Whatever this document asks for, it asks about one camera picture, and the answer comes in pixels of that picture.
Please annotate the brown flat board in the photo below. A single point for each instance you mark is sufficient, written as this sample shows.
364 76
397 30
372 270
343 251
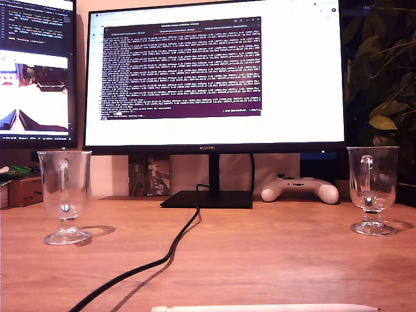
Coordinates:
130 197

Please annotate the small footed glass cup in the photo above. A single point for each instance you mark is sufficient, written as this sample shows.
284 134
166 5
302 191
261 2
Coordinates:
373 182
66 182

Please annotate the white game controller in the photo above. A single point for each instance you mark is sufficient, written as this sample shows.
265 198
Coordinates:
321 190

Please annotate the brown cardboard box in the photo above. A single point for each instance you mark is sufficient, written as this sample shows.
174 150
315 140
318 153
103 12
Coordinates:
24 193

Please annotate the grey patterned card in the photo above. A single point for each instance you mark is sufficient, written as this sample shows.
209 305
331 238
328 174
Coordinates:
149 175

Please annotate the small printed carton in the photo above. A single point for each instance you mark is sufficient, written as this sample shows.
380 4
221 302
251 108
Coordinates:
3 196

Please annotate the black computer monitor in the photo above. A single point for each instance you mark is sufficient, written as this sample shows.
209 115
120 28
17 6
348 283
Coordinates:
35 84

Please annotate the black Huawei monitor with stand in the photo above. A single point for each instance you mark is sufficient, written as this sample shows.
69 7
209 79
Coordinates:
211 130

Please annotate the white pen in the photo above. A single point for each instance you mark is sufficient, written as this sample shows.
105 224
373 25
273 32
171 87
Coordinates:
260 308

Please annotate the green white crumpled packet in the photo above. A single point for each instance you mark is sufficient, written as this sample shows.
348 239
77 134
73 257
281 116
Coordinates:
18 170

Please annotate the green leafy plant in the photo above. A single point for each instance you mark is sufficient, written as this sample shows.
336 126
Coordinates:
383 123

